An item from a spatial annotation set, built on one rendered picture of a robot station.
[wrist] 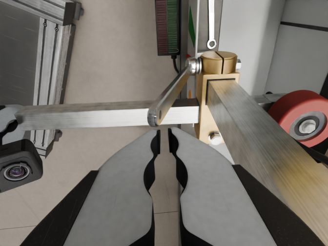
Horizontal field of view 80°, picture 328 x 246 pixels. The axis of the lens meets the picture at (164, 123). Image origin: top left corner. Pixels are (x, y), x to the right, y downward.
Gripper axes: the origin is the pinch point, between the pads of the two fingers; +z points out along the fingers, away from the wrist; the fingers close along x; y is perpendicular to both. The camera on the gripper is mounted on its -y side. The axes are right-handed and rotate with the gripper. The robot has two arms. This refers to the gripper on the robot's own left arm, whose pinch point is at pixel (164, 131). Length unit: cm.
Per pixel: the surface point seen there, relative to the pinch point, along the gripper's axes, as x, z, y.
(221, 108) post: 6.1, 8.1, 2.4
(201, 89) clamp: 5.4, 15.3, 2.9
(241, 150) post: 6.1, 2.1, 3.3
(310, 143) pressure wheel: 20.3, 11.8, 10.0
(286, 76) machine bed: 27.9, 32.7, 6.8
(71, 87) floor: -54, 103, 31
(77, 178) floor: -70, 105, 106
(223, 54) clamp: 8.3, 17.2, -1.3
